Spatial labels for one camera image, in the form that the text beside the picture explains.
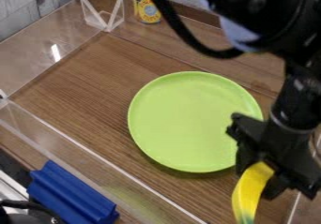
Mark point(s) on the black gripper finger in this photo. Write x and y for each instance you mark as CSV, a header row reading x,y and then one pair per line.
x,y
245,158
276,186

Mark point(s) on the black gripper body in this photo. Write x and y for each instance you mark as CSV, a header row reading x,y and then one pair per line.
x,y
283,148

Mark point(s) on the yellow banana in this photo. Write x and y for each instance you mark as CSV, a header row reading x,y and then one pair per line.
x,y
248,191

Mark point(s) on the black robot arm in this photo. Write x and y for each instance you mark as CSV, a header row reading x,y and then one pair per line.
x,y
283,27

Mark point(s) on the green plate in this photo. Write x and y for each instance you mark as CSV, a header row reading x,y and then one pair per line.
x,y
178,117

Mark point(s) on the blue plastic block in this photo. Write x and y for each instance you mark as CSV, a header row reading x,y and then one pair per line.
x,y
74,200

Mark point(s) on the yellow labelled tin can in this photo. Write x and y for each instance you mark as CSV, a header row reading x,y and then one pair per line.
x,y
146,11

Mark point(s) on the clear acrylic corner bracket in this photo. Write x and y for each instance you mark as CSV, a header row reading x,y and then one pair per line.
x,y
103,20

